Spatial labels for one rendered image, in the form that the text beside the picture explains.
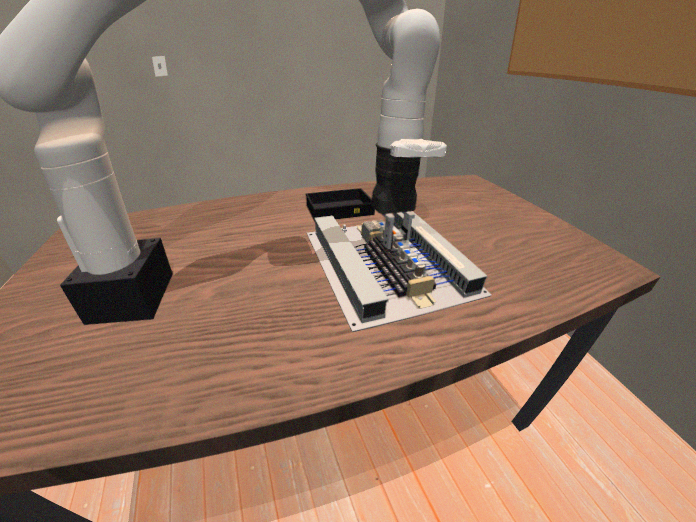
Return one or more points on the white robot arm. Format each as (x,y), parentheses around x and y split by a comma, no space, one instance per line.
(41,52)

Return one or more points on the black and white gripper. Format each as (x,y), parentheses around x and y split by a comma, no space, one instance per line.
(395,190)

